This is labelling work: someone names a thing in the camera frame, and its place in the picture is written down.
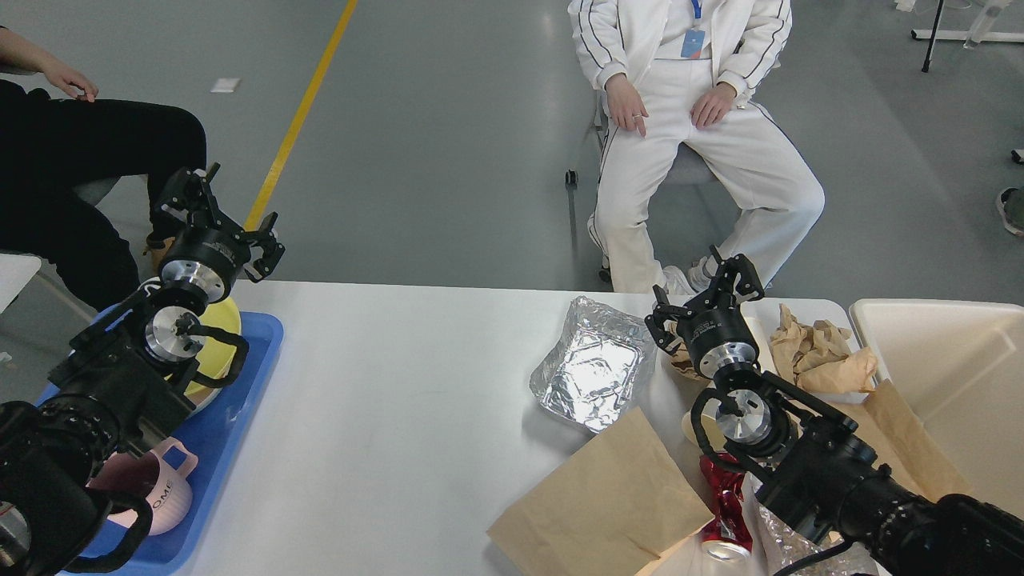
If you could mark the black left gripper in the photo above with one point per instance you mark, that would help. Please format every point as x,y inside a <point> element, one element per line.
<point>203,255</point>

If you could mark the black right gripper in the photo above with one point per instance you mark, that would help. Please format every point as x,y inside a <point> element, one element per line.
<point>717,335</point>

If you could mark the yellow plate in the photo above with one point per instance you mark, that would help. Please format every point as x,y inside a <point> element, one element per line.
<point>215,357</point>

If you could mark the pink ribbed mug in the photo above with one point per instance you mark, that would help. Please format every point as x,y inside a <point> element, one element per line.
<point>159,476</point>

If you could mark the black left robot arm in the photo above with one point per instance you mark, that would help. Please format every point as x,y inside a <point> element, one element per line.
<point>123,389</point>

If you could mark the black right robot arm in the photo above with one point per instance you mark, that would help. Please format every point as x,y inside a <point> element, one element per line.
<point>816,475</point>

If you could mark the crumpled brown paper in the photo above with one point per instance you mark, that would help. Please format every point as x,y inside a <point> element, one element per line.
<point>818,358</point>

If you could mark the white office chair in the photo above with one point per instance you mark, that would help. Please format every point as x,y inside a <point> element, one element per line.
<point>689,210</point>

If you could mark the aluminium foil tray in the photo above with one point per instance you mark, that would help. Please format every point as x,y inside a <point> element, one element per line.
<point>591,375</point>

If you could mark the pink plate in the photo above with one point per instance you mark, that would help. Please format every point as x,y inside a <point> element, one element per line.
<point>201,396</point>

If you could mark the person in black trousers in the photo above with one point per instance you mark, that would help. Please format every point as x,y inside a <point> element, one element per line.
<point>49,147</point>

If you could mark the crushed red soda can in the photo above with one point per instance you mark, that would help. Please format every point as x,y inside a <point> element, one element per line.
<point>726,537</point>

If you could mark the blue plastic tray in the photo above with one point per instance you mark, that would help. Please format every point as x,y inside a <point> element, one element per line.
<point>215,436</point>

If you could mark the white side table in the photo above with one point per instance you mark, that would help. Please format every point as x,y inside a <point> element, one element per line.
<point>17,270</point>

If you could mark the flat brown paper bag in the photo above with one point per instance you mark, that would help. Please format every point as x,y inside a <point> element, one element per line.
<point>619,506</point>

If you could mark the person in white tracksuit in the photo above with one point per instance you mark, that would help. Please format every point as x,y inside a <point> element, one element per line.
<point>683,73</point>

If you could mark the brown paper sheet right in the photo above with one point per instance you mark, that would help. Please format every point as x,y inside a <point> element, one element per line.
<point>888,424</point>

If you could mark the cream plastic bin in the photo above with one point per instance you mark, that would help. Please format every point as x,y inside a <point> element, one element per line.
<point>959,366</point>

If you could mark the white stand base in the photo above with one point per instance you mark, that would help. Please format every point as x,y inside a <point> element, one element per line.
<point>982,30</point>

